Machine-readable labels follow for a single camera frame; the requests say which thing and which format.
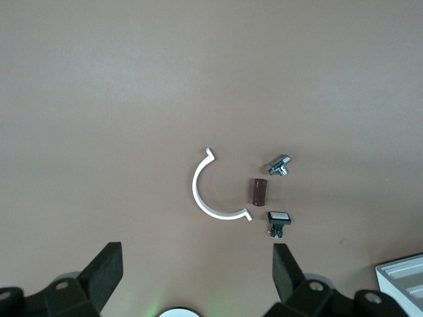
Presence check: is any chrome angle valve fitting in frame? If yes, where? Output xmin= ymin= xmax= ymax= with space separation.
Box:
xmin=266 ymin=154 xmax=293 ymax=177

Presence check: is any dark brown cylindrical block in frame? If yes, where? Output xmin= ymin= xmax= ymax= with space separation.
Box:
xmin=247 ymin=177 xmax=268 ymax=207

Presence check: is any black square white-cap pushbutton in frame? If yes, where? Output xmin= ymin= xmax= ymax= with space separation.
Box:
xmin=264 ymin=211 xmax=293 ymax=238

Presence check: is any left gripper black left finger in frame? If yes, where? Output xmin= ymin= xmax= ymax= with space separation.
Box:
xmin=0 ymin=241 xmax=124 ymax=317

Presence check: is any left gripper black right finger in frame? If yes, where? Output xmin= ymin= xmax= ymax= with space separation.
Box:
xmin=264 ymin=242 xmax=407 ymax=317

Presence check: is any white half-ring pipe clamp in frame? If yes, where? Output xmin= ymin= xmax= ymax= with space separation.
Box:
xmin=191 ymin=147 xmax=254 ymax=221

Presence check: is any white drawer cabinet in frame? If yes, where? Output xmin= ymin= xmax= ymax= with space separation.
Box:
xmin=375 ymin=253 xmax=423 ymax=317

